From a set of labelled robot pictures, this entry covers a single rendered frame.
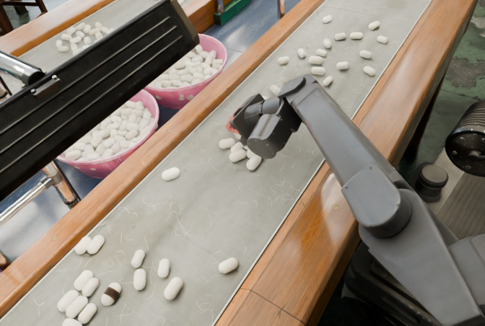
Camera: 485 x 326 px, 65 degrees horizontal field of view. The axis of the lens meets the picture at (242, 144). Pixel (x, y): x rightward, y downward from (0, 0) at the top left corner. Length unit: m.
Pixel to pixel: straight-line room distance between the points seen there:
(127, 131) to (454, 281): 0.81
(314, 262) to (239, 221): 0.16
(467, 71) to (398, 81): 1.51
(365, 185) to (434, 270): 0.09
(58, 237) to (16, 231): 0.19
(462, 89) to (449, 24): 1.12
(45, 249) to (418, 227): 0.63
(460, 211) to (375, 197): 0.83
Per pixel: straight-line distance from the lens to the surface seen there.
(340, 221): 0.71
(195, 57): 1.15
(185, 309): 0.67
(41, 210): 0.97
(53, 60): 1.30
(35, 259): 0.78
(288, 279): 0.65
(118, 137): 0.94
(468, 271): 0.29
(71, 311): 0.71
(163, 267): 0.69
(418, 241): 0.31
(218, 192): 0.77
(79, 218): 0.79
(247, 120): 0.77
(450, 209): 1.15
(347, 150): 0.45
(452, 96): 2.29
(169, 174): 0.80
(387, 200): 0.32
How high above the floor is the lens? 1.36
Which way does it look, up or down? 46 degrees down
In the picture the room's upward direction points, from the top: 6 degrees counter-clockwise
